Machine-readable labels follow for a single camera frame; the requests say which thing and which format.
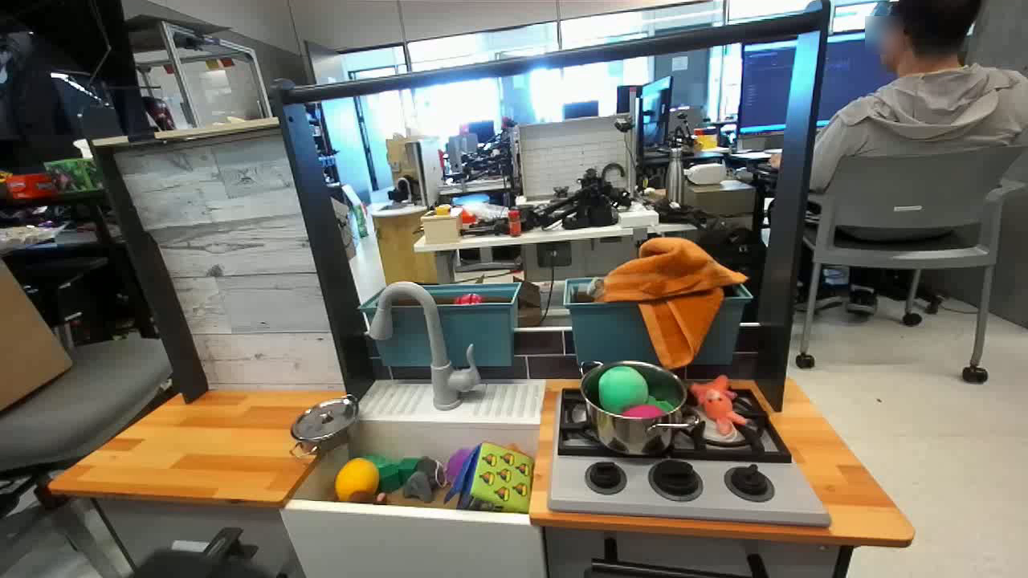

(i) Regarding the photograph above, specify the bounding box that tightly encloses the teal plastic bin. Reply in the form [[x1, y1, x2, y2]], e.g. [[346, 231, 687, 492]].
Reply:
[[359, 281, 527, 372], [559, 273, 754, 372]]

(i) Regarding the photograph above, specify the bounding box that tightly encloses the white desk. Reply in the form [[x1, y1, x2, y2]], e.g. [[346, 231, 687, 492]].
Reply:
[[411, 216, 700, 257]]

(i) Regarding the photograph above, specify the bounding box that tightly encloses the grey toy faucet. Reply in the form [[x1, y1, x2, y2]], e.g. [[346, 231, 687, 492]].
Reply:
[[367, 281, 484, 415]]

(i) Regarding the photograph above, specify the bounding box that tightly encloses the black machine on desk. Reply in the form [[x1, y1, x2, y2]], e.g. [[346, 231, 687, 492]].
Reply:
[[544, 161, 636, 231]]

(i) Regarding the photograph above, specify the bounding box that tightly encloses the yellow cabinet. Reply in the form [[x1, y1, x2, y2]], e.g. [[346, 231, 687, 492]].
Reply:
[[369, 201, 442, 288]]

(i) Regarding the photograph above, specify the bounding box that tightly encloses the green ball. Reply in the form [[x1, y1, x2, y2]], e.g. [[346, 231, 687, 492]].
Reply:
[[593, 364, 653, 415]]

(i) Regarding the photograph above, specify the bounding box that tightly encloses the white board box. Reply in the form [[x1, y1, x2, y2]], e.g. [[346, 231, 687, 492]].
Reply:
[[512, 114, 638, 201]]

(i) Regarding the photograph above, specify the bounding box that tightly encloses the orange towel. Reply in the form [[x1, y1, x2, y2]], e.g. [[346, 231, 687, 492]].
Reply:
[[596, 235, 752, 372]]

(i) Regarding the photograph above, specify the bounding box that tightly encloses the pink ball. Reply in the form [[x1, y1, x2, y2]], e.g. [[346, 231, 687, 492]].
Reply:
[[620, 401, 667, 426]]

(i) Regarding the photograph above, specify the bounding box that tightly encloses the stainless steel pot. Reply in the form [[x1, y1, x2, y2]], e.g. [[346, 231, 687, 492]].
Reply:
[[579, 357, 708, 458]]

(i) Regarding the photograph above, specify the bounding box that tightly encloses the purple toy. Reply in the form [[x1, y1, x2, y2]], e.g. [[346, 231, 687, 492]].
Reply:
[[440, 443, 483, 502]]

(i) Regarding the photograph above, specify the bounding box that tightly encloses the green patterned cube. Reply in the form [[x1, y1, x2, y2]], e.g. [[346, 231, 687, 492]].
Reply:
[[465, 439, 536, 514]]

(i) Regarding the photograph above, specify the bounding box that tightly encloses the green plush toy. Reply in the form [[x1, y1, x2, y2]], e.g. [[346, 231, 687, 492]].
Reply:
[[369, 453, 426, 497]]

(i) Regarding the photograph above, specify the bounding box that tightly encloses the orange pink shrimp toy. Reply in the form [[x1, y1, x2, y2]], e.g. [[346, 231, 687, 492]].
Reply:
[[687, 372, 752, 437]]

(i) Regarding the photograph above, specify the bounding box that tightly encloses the yellow toy lemon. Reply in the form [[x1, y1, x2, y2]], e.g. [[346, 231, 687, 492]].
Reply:
[[330, 457, 384, 504]]

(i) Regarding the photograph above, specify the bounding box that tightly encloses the grey toy stove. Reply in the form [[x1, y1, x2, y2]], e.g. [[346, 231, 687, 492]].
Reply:
[[545, 383, 835, 530]]

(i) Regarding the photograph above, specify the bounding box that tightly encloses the white toy sink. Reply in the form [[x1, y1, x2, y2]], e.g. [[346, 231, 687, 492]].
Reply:
[[280, 379, 549, 578]]

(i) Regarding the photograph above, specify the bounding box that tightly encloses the computer monitor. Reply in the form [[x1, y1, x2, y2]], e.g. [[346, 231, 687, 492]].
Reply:
[[734, 30, 900, 137]]

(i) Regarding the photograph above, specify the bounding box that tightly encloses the wooden shelf board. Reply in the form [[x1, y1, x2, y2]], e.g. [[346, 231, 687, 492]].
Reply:
[[91, 114, 283, 150]]

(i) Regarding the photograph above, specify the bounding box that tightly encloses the grey office chair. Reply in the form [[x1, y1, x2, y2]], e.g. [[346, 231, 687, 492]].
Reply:
[[793, 140, 1028, 385]]

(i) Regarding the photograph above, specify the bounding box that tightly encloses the black base block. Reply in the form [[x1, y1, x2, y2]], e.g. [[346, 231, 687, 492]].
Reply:
[[130, 525, 272, 578]]

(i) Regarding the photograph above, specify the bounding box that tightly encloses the person in grey hoodie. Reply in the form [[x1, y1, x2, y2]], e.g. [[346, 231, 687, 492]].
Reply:
[[806, 0, 1028, 197]]

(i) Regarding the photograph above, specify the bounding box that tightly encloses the grey seat cushion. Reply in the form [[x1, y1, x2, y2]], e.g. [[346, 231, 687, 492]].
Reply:
[[0, 335, 175, 476]]

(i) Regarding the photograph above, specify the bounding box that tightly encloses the brown cardboard sheet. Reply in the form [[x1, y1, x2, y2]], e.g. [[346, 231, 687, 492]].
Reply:
[[0, 259, 78, 415]]

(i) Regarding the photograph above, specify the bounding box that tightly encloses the black metal frame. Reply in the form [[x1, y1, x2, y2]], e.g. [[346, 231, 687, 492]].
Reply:
[[269, 0, 835, 415]]

